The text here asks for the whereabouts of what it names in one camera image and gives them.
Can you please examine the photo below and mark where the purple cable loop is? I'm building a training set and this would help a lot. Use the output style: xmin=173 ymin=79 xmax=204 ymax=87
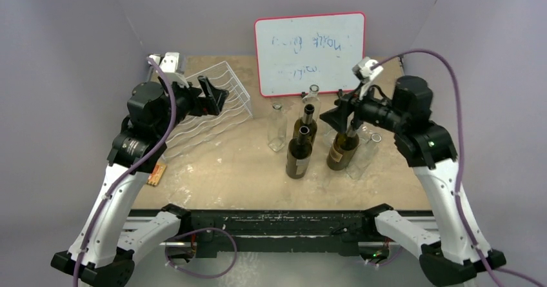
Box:
xmin=164 ymin=227 xmax=238 ymax=280

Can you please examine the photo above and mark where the red framed whiteboard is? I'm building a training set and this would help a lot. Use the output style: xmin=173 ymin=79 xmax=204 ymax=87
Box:
xmin=254 ymin=12 xmax=366 ymax=97

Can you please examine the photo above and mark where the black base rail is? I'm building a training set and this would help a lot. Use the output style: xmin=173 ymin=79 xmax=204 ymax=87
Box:
xmin=162 ymin=204 xmax=390 ymax=261

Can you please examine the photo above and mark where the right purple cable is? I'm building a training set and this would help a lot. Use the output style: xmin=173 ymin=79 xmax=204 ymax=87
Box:
xmin=372 ymin=48 xmax=547 ymax=287

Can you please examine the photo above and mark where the orange card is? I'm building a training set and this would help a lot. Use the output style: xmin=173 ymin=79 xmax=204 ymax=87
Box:
xmin=146 ymin=162 xmax=167 ymax=187

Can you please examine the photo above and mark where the clear bottle right front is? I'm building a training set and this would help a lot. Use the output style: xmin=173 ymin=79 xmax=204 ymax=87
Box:
xmin=345 ymin=133 xmax=382 ymax=181

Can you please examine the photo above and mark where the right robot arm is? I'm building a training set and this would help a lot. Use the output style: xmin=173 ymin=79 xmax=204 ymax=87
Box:
xmin=320 ymin=76 xmax=506 ymax=286

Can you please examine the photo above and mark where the clear square glass bottle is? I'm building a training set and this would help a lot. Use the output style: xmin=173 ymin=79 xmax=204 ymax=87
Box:
xmin=267 ymin=103 xmax=288 ymax=152

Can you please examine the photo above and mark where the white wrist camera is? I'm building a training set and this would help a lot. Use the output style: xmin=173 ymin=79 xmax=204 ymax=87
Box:
xmin=148 ymin=52 xmax=189 ymax=87
xmin=352 ymin=57 xmax=384 ymax=100

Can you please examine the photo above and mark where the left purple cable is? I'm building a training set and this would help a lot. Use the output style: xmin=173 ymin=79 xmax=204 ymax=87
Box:
xmin=72 ymin=56 xmax=178 ymax=287

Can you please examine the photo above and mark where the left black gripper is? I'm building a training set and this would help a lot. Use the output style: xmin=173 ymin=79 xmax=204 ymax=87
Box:
xmin=157 ymin=75 xmax=228 ymax=137

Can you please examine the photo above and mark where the white wire wine rack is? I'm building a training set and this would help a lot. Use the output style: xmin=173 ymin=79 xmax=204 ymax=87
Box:
xmin=162 ymin=61 xmax=253 ymax=162

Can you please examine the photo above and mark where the dark bottle brown label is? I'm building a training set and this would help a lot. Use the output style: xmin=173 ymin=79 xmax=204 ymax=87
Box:
xmin=292 ymin=104 xmax=318 ymax=144

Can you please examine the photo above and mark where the dark bottle white label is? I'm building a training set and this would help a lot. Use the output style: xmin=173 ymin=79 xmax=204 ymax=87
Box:
xmin=286 ymin=126 xmax=312 ymax=179

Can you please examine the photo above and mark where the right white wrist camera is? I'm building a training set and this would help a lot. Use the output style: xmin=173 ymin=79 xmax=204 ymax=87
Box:
xmin=352 ymin=57 xmax=384 ymax=100

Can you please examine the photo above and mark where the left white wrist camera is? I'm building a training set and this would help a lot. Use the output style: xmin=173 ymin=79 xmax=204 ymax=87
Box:
xmin=148 ymin=52 xmax=189 ymax=87

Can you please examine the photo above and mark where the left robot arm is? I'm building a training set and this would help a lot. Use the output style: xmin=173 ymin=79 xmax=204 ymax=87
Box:
xmin=50 ymin=76 xmax=229 ymax=286

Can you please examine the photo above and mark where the dark bottle right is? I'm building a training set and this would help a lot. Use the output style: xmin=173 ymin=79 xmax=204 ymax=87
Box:
xmin=326 ymin=126 xmax=360 ymax=171

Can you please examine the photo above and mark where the clear bottle back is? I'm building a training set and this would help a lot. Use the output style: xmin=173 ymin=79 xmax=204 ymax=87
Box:
xmin=300 ymin=84 xmax=321 ymax=121

